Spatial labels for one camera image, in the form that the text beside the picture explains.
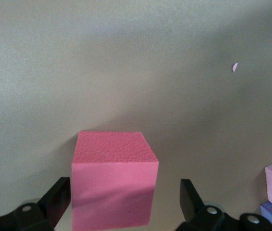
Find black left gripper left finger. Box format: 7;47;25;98
0;177;72;231

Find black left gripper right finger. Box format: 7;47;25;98
176;179;272;231

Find red foam block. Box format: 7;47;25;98
71;131;160;231

